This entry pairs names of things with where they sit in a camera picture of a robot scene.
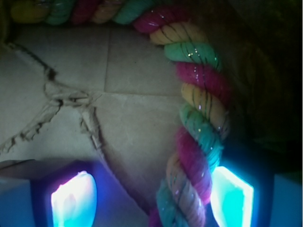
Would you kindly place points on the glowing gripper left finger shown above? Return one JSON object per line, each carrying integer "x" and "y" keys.
{"x": 48, "y": 193}

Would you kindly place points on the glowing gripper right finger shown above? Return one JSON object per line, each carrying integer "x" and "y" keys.
{"x": 256, "y": 188}

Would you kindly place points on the brown paper bag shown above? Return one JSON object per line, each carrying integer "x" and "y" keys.
{"x": 154, "y": 90}

